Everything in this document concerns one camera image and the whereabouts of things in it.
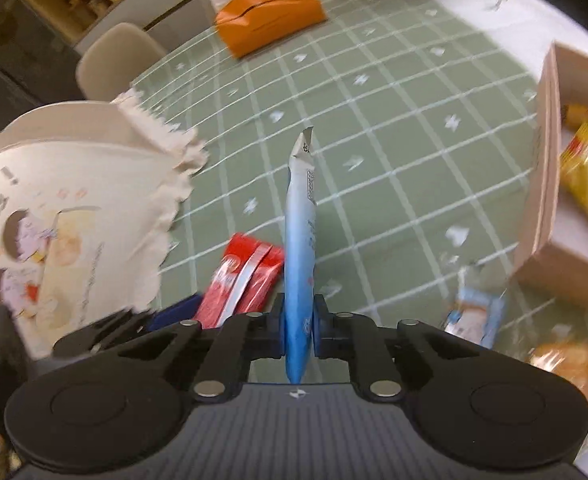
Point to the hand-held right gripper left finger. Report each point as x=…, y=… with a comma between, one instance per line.
x=269, y=332

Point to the red snack packet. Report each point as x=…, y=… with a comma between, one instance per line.
x=244, y=270

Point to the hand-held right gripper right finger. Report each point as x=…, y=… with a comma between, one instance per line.
x=326, y=332

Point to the bread snack packet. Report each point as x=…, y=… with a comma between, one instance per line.
x=569, y=365

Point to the beige dining chair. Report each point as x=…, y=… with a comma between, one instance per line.
x=118, y=60

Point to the white cartoon print paper bag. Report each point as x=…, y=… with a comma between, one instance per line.
x=98, y=185

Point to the green checked tablecloth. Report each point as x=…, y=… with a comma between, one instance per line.
x=399, y=135

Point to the dark glass cabinet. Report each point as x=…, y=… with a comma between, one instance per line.
x=18, y=60

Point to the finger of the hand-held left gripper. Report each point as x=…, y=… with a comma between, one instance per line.
x=173, y=310

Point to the orange tissue pack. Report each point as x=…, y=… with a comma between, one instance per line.
x=269, y=15

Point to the pale cardboard box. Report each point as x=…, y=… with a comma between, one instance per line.
x=539, y=185

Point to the blue white snack packet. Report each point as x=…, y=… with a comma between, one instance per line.
x=474, y=312

